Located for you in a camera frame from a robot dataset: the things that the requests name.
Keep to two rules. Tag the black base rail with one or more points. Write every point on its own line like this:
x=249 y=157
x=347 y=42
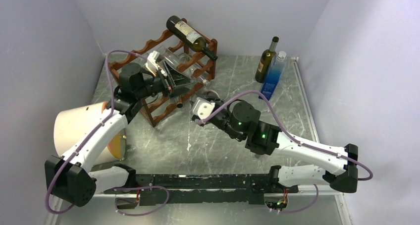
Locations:
x=208 y=188

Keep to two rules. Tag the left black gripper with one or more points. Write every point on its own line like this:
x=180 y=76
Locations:
x=175 y=82

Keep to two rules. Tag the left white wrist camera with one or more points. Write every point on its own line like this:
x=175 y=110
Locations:
x=152 y=65

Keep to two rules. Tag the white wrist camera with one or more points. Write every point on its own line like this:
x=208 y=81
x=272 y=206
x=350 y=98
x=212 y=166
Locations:
x=202 y=108
x=152 y=65

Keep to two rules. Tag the dark bottle cream label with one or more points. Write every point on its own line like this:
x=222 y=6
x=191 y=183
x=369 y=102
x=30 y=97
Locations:
x=183 y=31

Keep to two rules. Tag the green wine bottle silver cap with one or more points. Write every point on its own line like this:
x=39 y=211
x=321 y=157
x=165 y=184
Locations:
x=265 y=60

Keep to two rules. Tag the blue labelled clear bottle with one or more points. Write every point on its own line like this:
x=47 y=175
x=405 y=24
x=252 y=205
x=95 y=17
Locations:
x=276 y=67

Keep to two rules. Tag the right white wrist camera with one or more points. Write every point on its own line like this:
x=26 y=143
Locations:
x=202 y=108

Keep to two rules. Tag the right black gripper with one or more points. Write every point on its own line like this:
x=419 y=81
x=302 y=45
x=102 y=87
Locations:
x=218 y=103

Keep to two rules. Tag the white drum orange lid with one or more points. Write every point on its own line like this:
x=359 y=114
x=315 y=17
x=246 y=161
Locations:
x=71 y=125

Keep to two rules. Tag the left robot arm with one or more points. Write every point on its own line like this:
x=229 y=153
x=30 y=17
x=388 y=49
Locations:
x=69 y=177

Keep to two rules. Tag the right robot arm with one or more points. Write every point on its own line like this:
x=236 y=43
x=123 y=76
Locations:
x=326 y=165

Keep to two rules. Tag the dark bottle gold foil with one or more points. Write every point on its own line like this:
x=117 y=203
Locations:
x=210 y=95

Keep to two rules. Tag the brown wooden wine rack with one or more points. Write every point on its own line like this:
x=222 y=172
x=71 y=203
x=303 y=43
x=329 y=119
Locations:
x=194 y=64

